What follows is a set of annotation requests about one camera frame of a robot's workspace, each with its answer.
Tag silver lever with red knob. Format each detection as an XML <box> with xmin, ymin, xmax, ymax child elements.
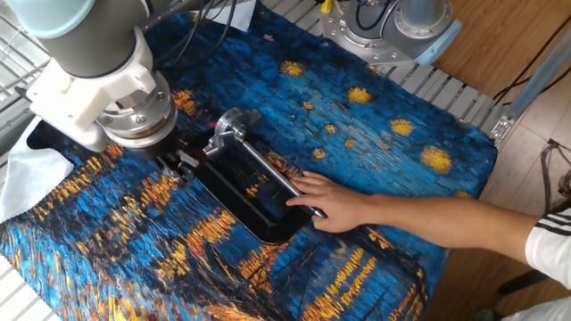
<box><xmin>176</xmin><ymin>106</ymin><xmax>262</xmax><ymax>169</ymax></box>

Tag dark hanging cable bundle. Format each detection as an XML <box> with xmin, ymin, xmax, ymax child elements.
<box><xmin>540</xmin><ymin>138</ymin><xmax>571</xmax><ymax>215</ymax></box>

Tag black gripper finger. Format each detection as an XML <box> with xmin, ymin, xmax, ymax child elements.
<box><xmin>158</xmin><ymin>155</ymin><xmax>184</xmax><ymax>188</ymax></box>
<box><xmin>176</xmin><ymin>150</ymin><xmax>202</xmax><ymax>179</ymax></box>

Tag person's bare hand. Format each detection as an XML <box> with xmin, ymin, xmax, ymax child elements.
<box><xmin>285</xmin><ymin>171</ymin><xmax>376</xmax><ymax>234</ymax></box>

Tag aluminium frame rail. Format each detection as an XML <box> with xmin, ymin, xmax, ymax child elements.
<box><xmin>0</xmin><ymin>95</ymin><xmax>41</xmax><ymax>155</ymax></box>

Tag person's bare forearm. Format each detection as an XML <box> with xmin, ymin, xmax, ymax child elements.
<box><xmin>368</xmin><ymin>193</ymin><xmax>543</xmax><ymax>264</ymax></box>

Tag aluminium post with corner bracket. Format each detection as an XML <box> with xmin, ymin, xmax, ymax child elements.
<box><xmin>489</xmin><ymin>26</ymin><xmax>571</xmax><ymax>151</ymax></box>

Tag white shirt with black stripes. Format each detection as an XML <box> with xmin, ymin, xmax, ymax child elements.
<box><xmin>503</xmin><ymin>207</ymin><xmax>571</xmax><ymax>321</ymax></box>

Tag black clamp frame with rod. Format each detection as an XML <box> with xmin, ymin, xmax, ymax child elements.
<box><xmin>169</xmin><ymin>127</ymin><xmax>329</xmax><ymax>245</ymax></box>

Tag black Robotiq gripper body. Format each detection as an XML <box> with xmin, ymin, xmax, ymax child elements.
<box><xmin>131</xmin><ymin>128</ymin><xmax>197</xmax><ymax>161</ymax></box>

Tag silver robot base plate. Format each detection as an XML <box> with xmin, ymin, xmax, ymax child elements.
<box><xmin>319</xmin><ymin>8</ymin><xmax>420</xmax><ymax>68</ymax></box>

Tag black floor cables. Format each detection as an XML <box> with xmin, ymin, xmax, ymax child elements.
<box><xmin>492</xmin><ymin>12</ymin><xmax>571</xmax><ymax>107</ymax></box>

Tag white fabric flap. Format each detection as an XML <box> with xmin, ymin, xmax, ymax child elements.
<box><xmin>195</xmin><ymin>0</ymin><xmax>259</xmax><ymax>33</ymax></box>
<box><xmin>0</xmin><ymin>115</ymin><xmax>76</xmax><ymax>223</ymax></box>

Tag starry night painted tablecloth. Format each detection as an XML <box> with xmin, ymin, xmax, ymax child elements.
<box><xmin>0</xmin><ymin>8</ymin><xmax>499</xmax><ymax>321</ymax></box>

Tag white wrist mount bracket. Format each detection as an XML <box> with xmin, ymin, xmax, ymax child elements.
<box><xmin>26</xmin><ymin>26</ymin><xmax>157</xmax><ymax>152</ymax></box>

